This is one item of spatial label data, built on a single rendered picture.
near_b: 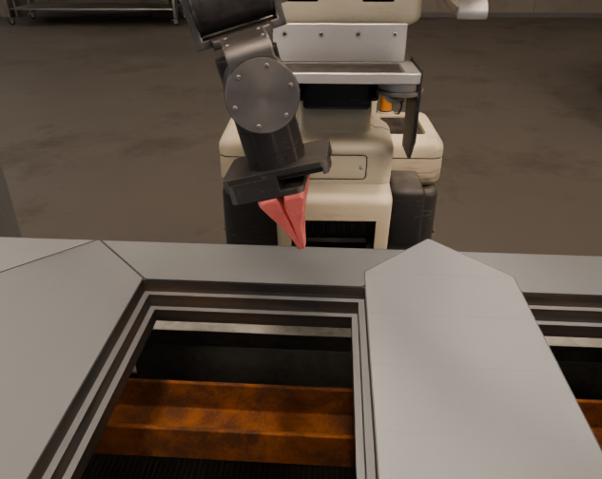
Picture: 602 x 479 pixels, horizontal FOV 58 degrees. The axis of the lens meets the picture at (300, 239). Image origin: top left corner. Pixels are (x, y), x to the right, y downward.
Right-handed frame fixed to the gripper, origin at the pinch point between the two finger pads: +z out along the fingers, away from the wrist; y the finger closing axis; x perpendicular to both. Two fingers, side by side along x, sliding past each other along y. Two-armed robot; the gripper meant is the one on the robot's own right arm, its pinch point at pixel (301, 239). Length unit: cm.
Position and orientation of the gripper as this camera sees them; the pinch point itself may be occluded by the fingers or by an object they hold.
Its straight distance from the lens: 56.9
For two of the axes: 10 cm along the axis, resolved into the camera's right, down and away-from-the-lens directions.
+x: 0.9, -4.8, 8.7
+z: 2.5, 8.6, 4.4
